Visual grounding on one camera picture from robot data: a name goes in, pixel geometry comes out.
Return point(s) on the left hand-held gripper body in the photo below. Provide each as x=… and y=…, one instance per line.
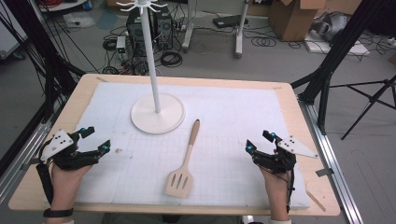
x=62, y=157

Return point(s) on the cardboard box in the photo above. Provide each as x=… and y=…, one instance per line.
x=292, y=20

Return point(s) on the small metal bracket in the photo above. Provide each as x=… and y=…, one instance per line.
x=324, y=172

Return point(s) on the white floor board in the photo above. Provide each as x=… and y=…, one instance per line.
x=355, y=48

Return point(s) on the grey helmet-shaped device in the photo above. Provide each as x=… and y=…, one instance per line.
x=331, y=26

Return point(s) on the black computer tower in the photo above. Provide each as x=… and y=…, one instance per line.
x=163, y=28

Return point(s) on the beige slotted spatula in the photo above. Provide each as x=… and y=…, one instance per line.
x=180, y=182

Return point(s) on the black wristband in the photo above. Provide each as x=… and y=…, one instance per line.
x=58, y=212

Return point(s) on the black frame stand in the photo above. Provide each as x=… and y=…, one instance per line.
x=53, y=74
x=333, y=59

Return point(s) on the white grid mat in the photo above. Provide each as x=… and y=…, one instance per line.
x=224, y=124

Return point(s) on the white desk leg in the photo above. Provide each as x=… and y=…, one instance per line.
x=240, y=34
x=187, y=31

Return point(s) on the person's right hand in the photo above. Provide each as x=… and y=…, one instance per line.
x=278, y=193

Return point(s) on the thin wooden strip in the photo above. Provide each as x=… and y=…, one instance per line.
x=316, y=200

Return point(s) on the white power adapter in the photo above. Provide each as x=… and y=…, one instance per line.
x=121, y=45

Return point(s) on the person's left hand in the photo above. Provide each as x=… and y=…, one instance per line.
x=65, y=186

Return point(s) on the white hanging rack stand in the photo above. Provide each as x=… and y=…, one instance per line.
x=157, y=118

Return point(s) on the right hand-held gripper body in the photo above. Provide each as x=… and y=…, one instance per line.
x=280, y=161

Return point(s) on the black tripod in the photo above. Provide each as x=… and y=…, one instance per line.
x=370, y=99

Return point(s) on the black flat device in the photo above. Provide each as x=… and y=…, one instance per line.
x=229, y=21

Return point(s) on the aluminium rail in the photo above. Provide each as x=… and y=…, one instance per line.
x=333, y=161
x=21, y=158

